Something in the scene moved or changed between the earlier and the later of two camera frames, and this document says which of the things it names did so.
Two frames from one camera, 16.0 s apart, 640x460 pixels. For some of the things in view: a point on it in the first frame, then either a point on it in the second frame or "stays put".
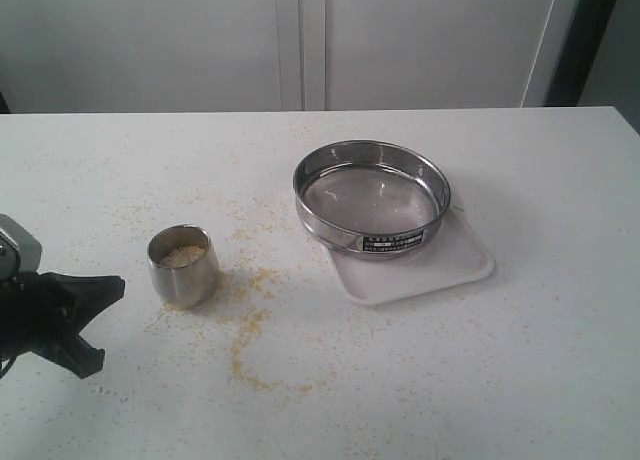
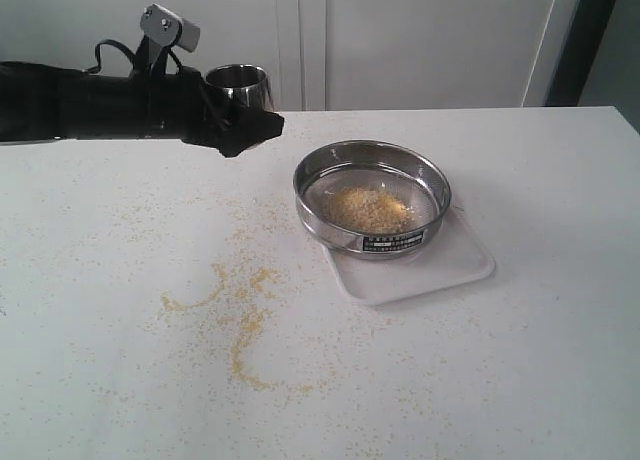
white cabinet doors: x=241 y=45 stays put
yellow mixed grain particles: x=182 y=255 -> x=367 y=209
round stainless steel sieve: x=370 y=199 stays put
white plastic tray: x=456 y=256 stays put
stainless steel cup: x=185 y=268 -> x=241 y=85
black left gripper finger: x=50 y=330 -> x=249 y=127
